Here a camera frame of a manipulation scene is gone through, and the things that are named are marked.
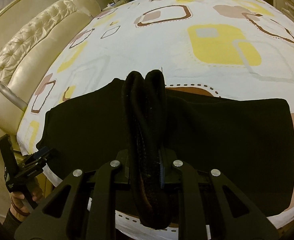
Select black pants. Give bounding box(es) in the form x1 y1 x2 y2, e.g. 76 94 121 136
36 70 294 228

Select person's left hand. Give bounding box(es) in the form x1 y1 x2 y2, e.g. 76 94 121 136
10 178 44 222

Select cream tufted leather headboard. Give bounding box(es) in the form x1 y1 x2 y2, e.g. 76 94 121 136
0 0 101 148

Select white patterned bed sheet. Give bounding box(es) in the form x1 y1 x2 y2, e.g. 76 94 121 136
16 0 294 240

